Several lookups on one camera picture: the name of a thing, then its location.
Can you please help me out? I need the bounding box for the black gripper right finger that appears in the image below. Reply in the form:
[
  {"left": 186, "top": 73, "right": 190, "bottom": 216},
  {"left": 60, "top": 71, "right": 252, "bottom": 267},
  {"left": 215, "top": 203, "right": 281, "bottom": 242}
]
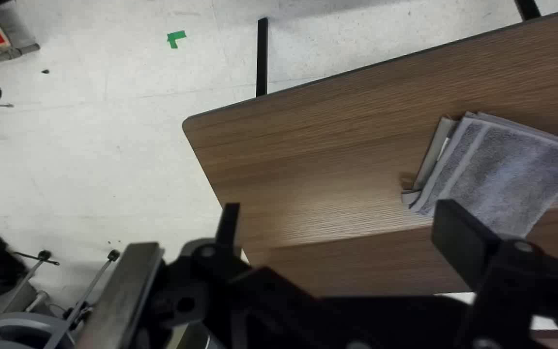
[{"left": 430, "top": 197, "right": 506, "bottom": 296}]

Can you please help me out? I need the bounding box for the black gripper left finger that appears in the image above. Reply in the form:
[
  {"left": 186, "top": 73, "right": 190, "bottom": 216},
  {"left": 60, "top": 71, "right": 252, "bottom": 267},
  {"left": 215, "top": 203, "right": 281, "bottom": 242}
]
[{"left": 211, "top": 201, "right": 242, "bottom": 259}]

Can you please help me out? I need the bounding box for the grey folded cloth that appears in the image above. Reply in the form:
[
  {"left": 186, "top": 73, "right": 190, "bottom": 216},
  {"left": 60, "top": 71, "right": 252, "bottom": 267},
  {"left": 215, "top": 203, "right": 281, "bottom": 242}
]
[{"left": 399, "top": 110, "right": 558, "bottom": 240}]

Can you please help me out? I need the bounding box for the thin metal rod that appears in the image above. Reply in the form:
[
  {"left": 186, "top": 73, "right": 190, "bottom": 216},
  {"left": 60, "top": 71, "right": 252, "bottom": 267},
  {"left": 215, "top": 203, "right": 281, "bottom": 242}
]
[{"left": 58, "top": 247, "right": 122, "bottom": 325}]

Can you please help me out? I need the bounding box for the black table leg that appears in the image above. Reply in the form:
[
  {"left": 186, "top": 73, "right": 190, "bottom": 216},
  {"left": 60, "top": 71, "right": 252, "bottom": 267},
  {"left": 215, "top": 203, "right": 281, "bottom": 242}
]
[
  {"left": 514, "top": 0, "right": 543, "bottom": 21},
  {"left": 254, "top": 15, "right": 272, "bottom": 98}
]

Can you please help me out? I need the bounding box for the green tape mark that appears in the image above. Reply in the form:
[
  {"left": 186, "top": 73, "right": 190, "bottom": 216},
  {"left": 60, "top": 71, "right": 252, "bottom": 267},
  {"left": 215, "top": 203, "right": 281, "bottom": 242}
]
[{"left": 165, "top": 28, "right": 188, "bottom": 50}]

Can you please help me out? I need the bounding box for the grey round caster wheel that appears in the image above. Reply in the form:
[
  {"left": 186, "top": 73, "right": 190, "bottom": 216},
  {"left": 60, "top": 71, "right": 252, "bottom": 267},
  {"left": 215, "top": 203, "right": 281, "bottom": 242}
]
[{"left": 0, "top": 310, "right": 78, "bottom": 349}]

